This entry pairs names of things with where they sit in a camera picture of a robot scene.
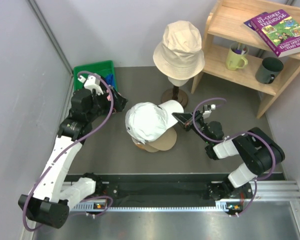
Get wooden mushroom hat stand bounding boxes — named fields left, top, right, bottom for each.
left=131, top=137, right=147, bottom=150

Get green plastic bin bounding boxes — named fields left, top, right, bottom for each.
left=73, top=59, right=119, bottom=93

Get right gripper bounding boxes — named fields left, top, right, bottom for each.
left=172, top=110, right=213, bottom=145

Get dark grey mug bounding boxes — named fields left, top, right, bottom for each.
left=255, top=57, right=284, bottom=84

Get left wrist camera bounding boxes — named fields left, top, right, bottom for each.
left=77, top=74, right=104, bottom=96

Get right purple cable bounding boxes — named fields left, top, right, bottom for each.
left=192, top=97, right=277, bottom=217

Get blue item in bin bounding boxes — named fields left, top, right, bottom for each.
left=105, top=73, right=117, bottom=90

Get pens in mug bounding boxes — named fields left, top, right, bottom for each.
left=233, top=42, right=247, bottom=55

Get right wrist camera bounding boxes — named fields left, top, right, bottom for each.
left=202, top=104, right=216, bottom=119

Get light green mug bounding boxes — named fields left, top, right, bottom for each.
left=225, top=42, right=249, bottom=71

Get wooden shelf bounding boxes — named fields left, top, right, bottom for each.
left=191, top=0, right=300, bottom=119

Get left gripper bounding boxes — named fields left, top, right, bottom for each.
left=86, top=86, right=128, bottom=122

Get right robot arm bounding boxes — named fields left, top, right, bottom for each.
left=172, top=110, right=286, bottom=201

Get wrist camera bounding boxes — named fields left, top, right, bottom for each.
left=77, top=74, right=104, bottom=96
left=202, top=104, right=216, bottom=119

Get purple treehouse book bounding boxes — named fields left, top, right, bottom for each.
left=250, top=9, right=300, bottom=58

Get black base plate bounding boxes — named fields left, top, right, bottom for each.
left=64, top=172, right=286, bottom=208

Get aluminium rail frame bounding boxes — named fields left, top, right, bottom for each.
left=23, top=175, right=300, bottom=240

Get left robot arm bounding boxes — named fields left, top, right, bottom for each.
left=18, top=86, right=128, bottom=232

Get cream mannequin head stand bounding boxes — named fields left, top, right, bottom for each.
left=161, top=76, right=190, bottom=108

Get white baseball cap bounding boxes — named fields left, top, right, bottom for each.
left=125, top=100, right=184, bottom=145

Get cream bucket hat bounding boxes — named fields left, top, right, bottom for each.
left=152, top=20, right=205, bottom=81

